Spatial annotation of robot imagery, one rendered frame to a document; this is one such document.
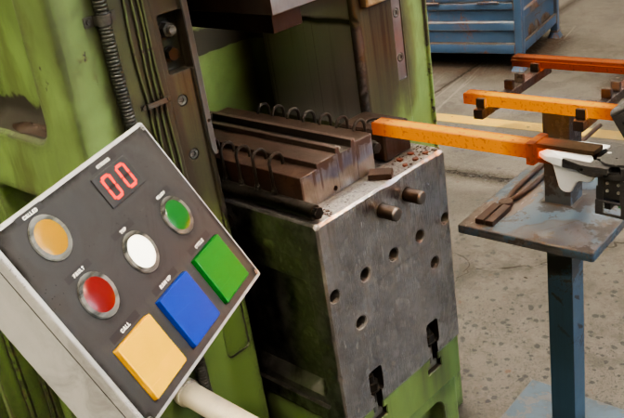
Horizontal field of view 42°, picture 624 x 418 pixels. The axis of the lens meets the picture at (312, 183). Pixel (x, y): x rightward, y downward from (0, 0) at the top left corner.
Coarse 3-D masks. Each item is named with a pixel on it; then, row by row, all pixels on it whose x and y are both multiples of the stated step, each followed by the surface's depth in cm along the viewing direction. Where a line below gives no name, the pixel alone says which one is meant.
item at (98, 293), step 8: (88, 280) 94; (96, 280) 95; (104, 280) 96; (88, 288) 93; (96, 288) 94; (104, 288) 95; (88, 296) 93; (96, 296) 93; (104, 296) 94; (112, 296) 95; (88, 304) 92; (96, 304) 93; (104, 304) 94; (112, 304) 95
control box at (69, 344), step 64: (64, 192) 98; (128, 192) 106; (192, 192) 116; (0, 256) 87; (64, 256) 93; (128, 256) 100; (192, 256) 110; (0, 320) 91; (64, 320) 89; (128, 320) 96; (64, 384) 92; (128, 384) 92
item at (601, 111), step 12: (468, 96) 169; (480, 96) 167; (492, 96) 165; (504, 96) 164; (516, 96) 163; (528, 96) 162; (504, 108) 164; (516, 108) 162; (528, 108) 160; (540, 108) 159; (552, 108) 157; (564, 108) 155; (576, 108) 154; (588, 108) 152; (600, 108) 151; (612, 108) 150; (612, 120) 150
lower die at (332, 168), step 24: (264, 120) 172; (288, 120) 170; (240, 144) 162; (264, 144) 160; (288, 144) 158; (312, 144) 153; (360, 144) 155; (240, 168) 155; (264, 168) 151; (288, 168) 149; (312, 168) 148; (336, 168) 151; (360, 168) 156; (288, 192) 148; (312, 192) 147; (336, 192) 152
